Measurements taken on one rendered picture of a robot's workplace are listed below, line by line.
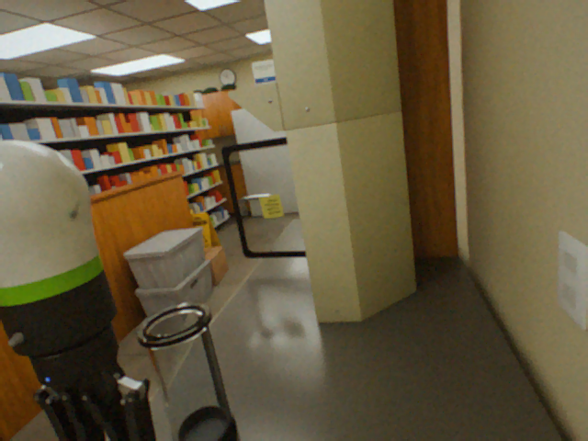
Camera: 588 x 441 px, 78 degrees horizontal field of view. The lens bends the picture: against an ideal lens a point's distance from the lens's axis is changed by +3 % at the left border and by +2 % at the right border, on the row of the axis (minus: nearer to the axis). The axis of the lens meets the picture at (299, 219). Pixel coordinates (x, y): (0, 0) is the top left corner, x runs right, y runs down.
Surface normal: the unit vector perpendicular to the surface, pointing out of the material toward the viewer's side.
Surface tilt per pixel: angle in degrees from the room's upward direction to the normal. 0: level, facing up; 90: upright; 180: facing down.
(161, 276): 96
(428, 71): 90
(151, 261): 96
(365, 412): 0
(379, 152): 90
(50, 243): 99
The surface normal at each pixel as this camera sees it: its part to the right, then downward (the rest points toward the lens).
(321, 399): -0.16, -0.95
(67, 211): 0.93, 0.18
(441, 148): -0.21, 0.28
